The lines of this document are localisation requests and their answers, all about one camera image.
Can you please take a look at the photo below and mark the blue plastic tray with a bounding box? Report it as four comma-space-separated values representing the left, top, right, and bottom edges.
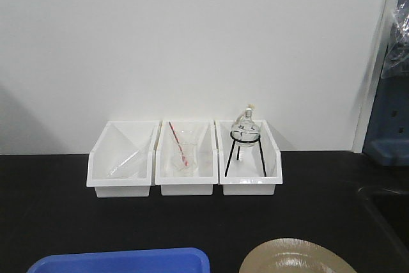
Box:
28, 247, 210, 272

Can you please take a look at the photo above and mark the beige plate black rim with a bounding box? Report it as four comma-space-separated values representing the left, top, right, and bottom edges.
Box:
239, 238, 355, 272

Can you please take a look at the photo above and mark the blue cabinet at right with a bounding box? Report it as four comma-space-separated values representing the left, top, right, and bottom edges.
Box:
363, 74, 408, 166

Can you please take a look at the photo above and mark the clear glass beaker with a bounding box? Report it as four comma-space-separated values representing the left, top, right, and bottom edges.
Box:
171, 130, 197, 177

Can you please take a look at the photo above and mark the middle white storage bin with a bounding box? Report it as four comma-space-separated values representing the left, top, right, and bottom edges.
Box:
155, 120, 219, 196

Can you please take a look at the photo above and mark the white storage bin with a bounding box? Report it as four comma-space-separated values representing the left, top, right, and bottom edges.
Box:
86, 120, 160, 198
215, 120, 283, 196
155, 120, 219, 196

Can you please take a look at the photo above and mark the glass alcohol lamp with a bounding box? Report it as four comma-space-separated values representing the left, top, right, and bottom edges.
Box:
231, 104, 261, 140

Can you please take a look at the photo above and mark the red striped glass rod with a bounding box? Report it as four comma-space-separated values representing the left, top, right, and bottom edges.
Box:
169, 122, 189, 167

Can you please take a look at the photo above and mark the right white storage bin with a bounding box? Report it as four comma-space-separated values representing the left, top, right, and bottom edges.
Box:
215, 120, 283, 196

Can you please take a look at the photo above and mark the clear glass tube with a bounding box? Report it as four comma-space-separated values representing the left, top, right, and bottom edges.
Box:
108, 150, 145, 178

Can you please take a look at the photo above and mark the left white storage bin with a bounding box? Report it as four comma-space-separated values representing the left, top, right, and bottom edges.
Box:
86, 120, 160, 198

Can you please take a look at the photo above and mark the clear plastic bag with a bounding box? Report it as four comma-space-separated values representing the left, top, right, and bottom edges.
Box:
381, 0, 408, 79

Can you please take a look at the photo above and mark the black wire tripod stand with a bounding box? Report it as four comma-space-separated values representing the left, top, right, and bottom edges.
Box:
224, 132, 267, 177

